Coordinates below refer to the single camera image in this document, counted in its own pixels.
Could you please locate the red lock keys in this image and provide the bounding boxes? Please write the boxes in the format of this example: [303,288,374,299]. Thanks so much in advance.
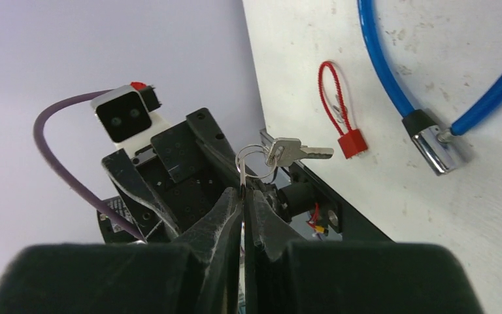
[331,95,346,124]

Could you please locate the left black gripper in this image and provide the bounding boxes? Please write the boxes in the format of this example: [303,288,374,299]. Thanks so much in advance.
[101,108,240,243]

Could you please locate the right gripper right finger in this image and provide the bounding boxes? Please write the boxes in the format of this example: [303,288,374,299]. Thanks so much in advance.
[244,190,483,313]

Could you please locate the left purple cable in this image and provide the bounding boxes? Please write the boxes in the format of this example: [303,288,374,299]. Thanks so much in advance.
[32,89,146,242]

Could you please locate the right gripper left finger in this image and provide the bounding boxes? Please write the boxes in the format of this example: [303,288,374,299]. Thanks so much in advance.
[0,188,242,313]

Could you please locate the red cable padlock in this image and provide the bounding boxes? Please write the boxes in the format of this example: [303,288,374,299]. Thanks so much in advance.
[317,60,368,159]

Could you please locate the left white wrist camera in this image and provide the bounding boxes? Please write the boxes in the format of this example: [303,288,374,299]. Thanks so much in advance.
[90,82,172,158]

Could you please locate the silver keys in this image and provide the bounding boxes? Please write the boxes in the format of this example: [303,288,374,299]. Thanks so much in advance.
[235,137,335,200]

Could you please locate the blue cable lock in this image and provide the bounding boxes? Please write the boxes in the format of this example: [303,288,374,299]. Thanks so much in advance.
[358,1,502,176]

